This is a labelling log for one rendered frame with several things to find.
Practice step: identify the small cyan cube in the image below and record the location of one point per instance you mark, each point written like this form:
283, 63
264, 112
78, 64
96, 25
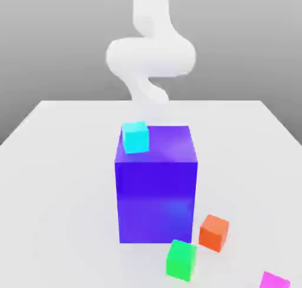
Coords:
135, 138

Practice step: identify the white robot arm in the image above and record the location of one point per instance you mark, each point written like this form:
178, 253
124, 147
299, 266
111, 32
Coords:
151, 56

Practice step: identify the small orange cube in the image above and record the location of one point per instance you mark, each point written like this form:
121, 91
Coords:
213, 232

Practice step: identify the large blue box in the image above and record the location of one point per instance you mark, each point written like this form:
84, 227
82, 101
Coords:
155, 198

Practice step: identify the small green cube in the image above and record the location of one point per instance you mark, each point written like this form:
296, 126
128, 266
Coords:
180, 260

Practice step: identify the small magenta cube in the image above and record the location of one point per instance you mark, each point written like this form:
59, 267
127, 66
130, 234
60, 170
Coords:
273, 281

